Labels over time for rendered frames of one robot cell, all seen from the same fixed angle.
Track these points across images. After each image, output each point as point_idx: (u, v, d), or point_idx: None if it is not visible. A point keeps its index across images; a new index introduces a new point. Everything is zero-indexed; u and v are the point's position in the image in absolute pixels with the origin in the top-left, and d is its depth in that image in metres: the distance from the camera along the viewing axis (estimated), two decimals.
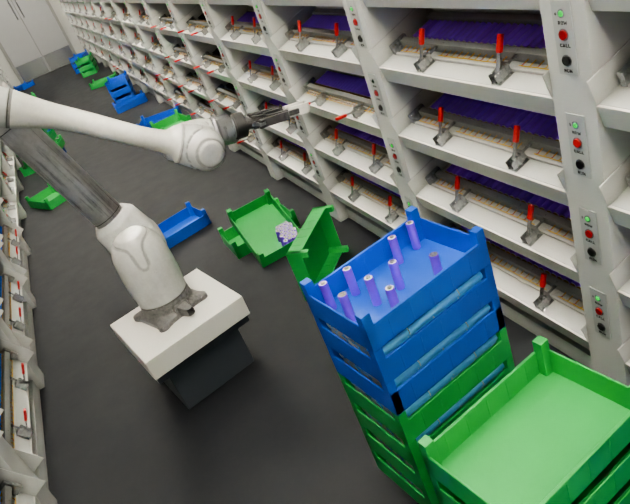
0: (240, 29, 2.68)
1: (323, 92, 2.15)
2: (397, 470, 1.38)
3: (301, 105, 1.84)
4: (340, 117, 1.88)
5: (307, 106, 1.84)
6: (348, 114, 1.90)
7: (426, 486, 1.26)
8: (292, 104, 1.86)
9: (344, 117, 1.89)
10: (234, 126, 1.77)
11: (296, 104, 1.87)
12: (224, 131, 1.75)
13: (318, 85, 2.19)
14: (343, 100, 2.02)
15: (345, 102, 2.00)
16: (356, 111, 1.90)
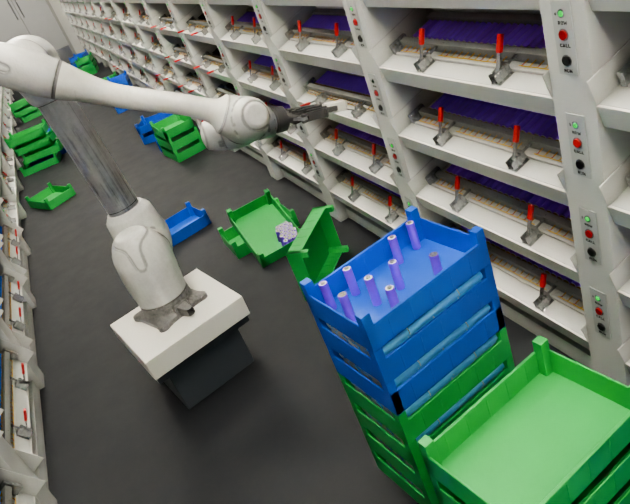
0: (240, 29, 2.68)
1: (324, 91, 2.15)
2: (397, 470, 1.38)
3: (339, 103, 1.86)
4: None
5: (345, 104, 1.87)
6: (348, 109, 1.89)
7: (426, 486, 1.26)
8: (332, 102, 1.87)
9: None
10: (276, 119, 1.77)
11: (335, 102, 1.87)
12: None
13: (318, 85, 2.19)
14: (344, 99, 2.02)
15: (346, 100, 2.00)
16: (355, 111, 1.90)
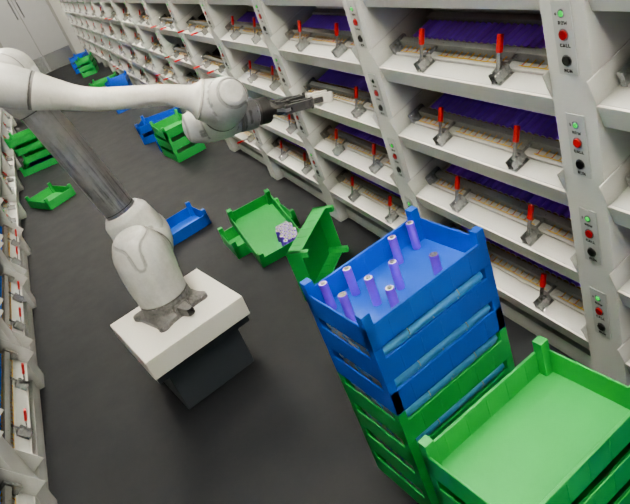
0: (240, 29, 2.68)
1: (326, 89, 2.15)
2: (397, 470, 1.38)
3: (325, 94, 1.82)
4: (357, 90, 1.88)
5: (331, 95, 1.83)
6: (355, 101, 1.89)
7: (426, 486, 1.26)
8: (315, 92, 1.84)
9: (355, 95, 1.88)
10: (259, 110, 1.74)
11: (319, 93, 1.85)
12: (249, 115, 1.72)
13: (321, 83, 2.20)
14: (346, 97, 2.02)
15: (349, 98, 2.00)
16: (356, 109, 1.90)
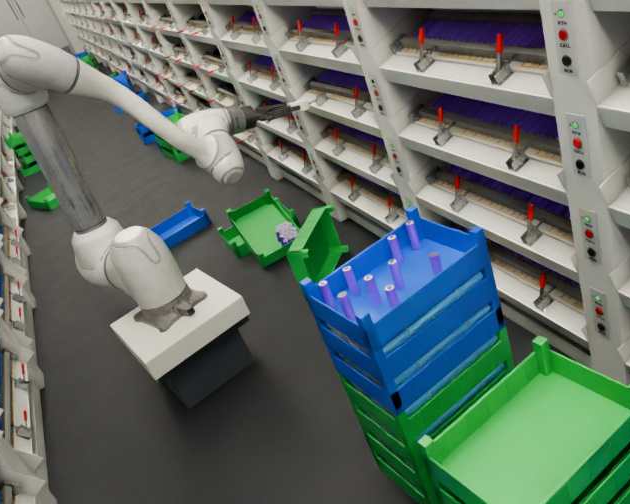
0: (240, 29, 2.68)
1: (326, 89, 2.15)
2: (397, 470, 1.38)
3: (302, 102, 2.09)
4: (357, 90, 1.88)
5: (307, 104, 2.10)
6: (355, 101, 1.89)
7: (426, 486, 1.26)
8: (295, 102, 2.10)
9: (355, 95, 1.88)
10: (244, 117, 2.01)
11: (299, 102, 2.11)
12: (236, 121, 1.99)
13: (321, 83, 2.20)
14: (346, 97, 2.02)
15: (349, 98, 2.00)
16: (356, 109, 1.90)
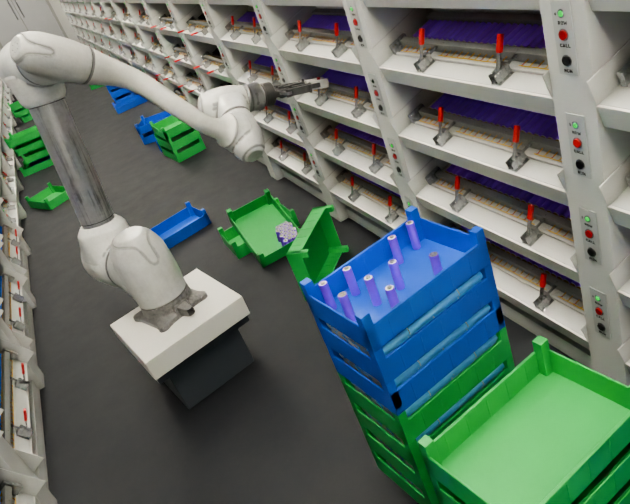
0: (240, 29, 2.68)
1: (327, 88, 2.15)
2: (397, 470, 1.38)
3: (322, 80, 2.09)
4: (357, 90, 1.88)
5: (327, 81, 2.10)
6: (355, 101, 1.89)
7: (426, 486, 1.26)
8: (313, 79, 2.11)
9: (355, 95, 1.88)
10: (264, 93, 2.01)
11: (316, 79, 2.11)
12: (256, 97, 1.99)
13: None
14: (347, 96, 2.02)
15: (349, 97, 2.00)
16: (356, 109, 1.90)
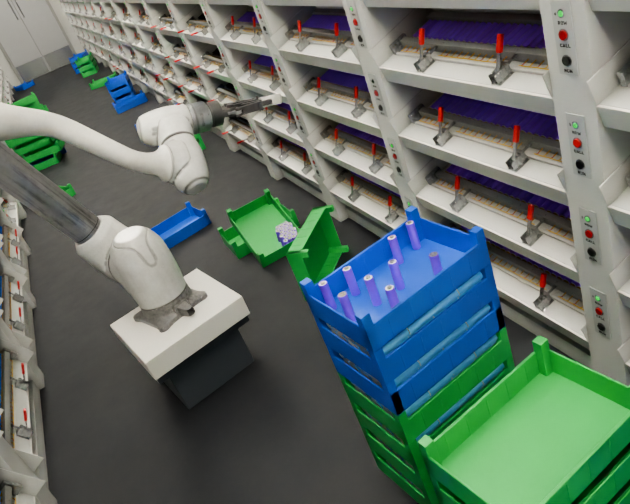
0: (240, 29, 2.68)
1: (327, 88, 2.15)
2: (397, 470, 1.38)
3: (274, 96, 1.92)
4: (357, 90, 1.88)
5: (279, 97, 1.93)
6: (355, 101, 1.89)
7: (426, 486, 1.26)
8: (268, 96, 1.92)
9: (355, 95, 1.88)
10: (210, 114, 1.83)
11: (272, 96, 1.93)
12: (200, 118, 1.81)
13: (322, 81, 2.20)
14: (347, 96, 2.02)
15: (349, 97, 2.00)
16: (356, 109, 1.90)
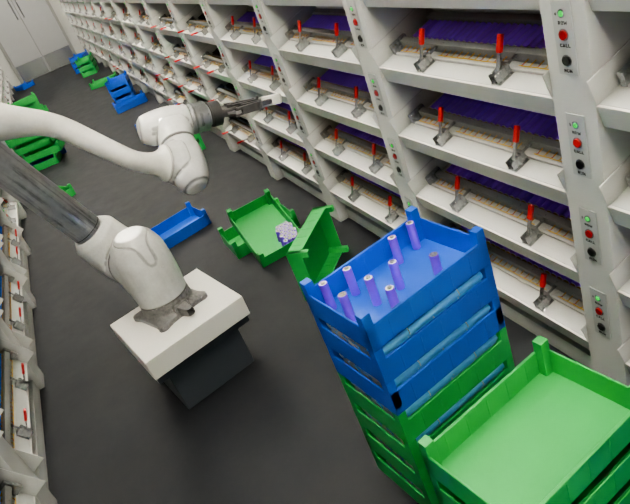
0: (240, 29, 2.68)
1: (327, 88, 2.15)
2: (397, 470, 1.38)
3: (274, 96, 1.92)
4: (357, 90, 1.88)
5: (279, 97, 1.93)
6: (355, 101, 1.89)
7: (426, 486, 1.26)
8: (268, 96, 1.92)
9: (355, 95, 1.88)
10: (210, 113, 1.83)
11: (272, 96, 1.93)
12: (200, 118, 1.81)
13: (322, 81, 2.20)
14: (347, 96, 2.02)
15: (349, 97, 2.00)
16: (356, 109, 1.90)
